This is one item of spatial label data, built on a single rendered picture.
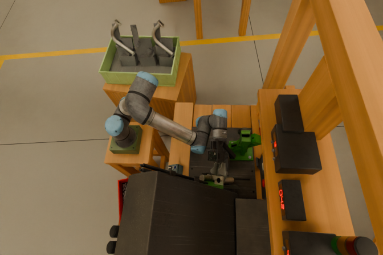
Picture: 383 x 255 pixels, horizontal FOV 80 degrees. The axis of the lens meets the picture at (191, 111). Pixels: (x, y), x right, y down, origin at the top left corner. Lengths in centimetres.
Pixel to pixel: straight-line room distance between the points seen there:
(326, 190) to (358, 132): 37
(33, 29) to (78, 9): 76
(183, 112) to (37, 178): 193
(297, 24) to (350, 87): 50
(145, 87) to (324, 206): 85
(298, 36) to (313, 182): 60
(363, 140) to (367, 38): 26
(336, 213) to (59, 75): 341
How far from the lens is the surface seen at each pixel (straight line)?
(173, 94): 190
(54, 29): 439
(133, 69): 207
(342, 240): 77
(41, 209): 294
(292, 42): 114
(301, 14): 104
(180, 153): 156
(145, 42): 202
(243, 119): 168
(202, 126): 122
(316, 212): 90
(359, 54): 67
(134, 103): 108
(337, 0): 79
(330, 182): 94
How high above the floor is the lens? 237
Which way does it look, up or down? 62 degrees down
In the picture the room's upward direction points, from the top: 10 degrees counter-clockwise
